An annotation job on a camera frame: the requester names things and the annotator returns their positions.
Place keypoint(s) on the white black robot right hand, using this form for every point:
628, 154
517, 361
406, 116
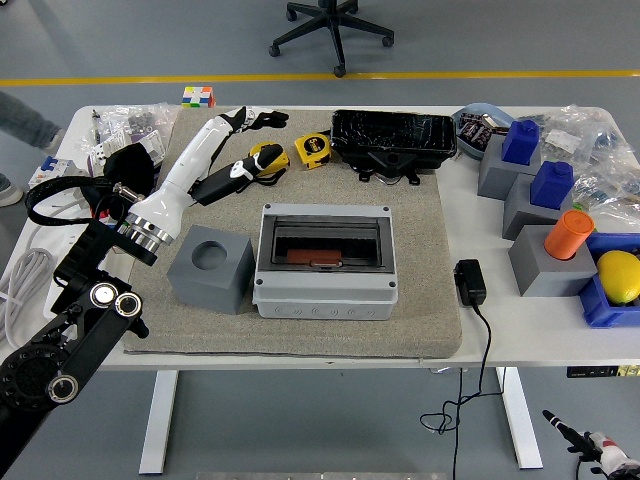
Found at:
607, 450

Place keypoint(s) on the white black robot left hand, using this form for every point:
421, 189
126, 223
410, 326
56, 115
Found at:
195, 165

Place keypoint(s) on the grey enclosure cover clear lid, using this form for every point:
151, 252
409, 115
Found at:
325, 212

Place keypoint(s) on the orange cylindrical battery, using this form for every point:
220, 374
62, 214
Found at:
567, 237
312, 256

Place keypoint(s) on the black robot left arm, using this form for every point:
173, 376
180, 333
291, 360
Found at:
65, 310

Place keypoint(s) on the white purple small package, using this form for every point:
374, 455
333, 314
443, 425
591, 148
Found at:
150, 142

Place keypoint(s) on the black cloth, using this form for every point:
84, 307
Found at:
130, 165

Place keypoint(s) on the colourful puzzle cube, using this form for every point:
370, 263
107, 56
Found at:
199, 97

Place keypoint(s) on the clear bags of small parts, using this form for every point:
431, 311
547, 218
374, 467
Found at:
145, 117

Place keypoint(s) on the black table control panel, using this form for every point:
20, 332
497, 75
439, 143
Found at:
595, 372

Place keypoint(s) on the white table leg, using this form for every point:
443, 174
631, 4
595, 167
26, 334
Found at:
520, 425
157, 425

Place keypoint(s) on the thin metal tool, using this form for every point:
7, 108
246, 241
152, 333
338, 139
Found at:
95, 125

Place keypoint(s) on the grey holder block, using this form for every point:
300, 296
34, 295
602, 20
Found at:
495, 175
520, 215
210, 285
545, 277

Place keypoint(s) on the blue storage bin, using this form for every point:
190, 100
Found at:
600, 312

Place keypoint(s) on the white blue circuit breaker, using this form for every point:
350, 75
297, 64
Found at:
52, 167

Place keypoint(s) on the yellow lemon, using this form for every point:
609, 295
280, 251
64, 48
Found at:
620, 277

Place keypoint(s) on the person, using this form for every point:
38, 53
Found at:
25, 125

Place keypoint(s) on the white power strip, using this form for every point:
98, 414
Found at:
52, 295

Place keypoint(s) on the black office chair base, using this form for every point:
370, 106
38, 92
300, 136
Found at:
339, 30

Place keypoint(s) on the black plastic housing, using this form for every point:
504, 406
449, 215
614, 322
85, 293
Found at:
395, 132

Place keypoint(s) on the black power adapter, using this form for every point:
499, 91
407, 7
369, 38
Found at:
470, 282

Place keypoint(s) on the grey-brown foam mat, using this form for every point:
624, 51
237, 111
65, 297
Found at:
400, 340

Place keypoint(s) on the blue plastic bottle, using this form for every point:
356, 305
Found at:
520, 145
550, 187

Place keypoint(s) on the light blue bowl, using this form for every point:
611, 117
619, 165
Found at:
467, 150

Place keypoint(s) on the dark snack packets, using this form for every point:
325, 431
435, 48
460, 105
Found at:
475, 131

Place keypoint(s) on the clear bags of components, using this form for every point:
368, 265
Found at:
605, 150

